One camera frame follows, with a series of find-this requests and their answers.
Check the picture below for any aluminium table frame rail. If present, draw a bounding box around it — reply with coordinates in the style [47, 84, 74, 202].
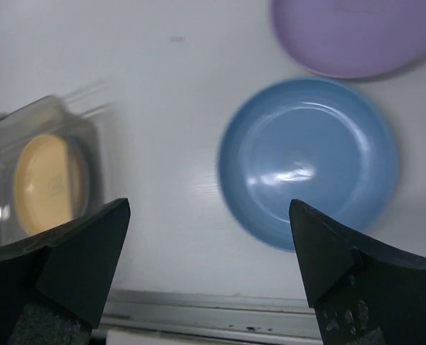
[95, 290, 322, 344]

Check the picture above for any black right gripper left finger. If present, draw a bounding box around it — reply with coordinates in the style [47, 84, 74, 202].
[0, 198, 130, 344]

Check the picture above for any yellow plate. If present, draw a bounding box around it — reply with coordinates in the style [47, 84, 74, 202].
[13, 134, 90, 236]

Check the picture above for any blue plate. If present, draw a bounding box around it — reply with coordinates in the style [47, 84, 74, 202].
[217, 78, 399, 252]

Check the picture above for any purple plate near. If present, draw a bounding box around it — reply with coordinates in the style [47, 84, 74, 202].
[270, 1, 426, 79]

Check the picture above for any clear plastic bin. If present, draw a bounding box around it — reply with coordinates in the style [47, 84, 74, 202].
[0, 96, 103, 247]

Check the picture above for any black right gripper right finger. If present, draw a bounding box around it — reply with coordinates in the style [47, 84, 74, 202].
[289, 199, 426, 344]

